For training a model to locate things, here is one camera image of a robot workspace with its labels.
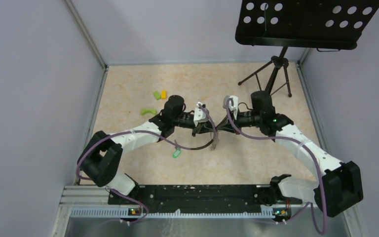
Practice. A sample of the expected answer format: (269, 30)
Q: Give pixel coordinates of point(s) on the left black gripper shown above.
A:
(203, 128)

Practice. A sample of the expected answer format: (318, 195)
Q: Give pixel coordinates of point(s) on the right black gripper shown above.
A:
(226, 125)

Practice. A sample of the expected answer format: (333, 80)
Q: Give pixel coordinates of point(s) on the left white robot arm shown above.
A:
(101, 157)

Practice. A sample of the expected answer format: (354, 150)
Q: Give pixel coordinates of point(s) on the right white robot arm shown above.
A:
(338, 184)

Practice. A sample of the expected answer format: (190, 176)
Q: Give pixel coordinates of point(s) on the green key tag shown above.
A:
(176, 153)

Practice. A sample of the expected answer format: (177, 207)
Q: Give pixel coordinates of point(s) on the yellow block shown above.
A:
(163, 94)

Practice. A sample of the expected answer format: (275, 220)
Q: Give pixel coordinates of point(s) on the light green flat block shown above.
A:
(157, 95)

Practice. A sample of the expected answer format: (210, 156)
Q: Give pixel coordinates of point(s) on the green arch block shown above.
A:
(148, 112)

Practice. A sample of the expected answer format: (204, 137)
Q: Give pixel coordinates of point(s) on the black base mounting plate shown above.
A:
(201, 199)

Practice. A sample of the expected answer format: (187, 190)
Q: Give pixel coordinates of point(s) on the black music stand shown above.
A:
(322, 24)

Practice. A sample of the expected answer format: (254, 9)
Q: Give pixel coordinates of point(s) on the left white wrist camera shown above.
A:
(200, 115)

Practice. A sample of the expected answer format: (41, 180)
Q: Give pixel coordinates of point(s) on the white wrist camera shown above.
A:
(230, 102)
(200, 115)

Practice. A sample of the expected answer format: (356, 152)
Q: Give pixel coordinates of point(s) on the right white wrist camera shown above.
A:
(230, 102)

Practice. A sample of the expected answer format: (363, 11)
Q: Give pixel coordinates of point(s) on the grey slotted cable duct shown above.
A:
(123, 212)

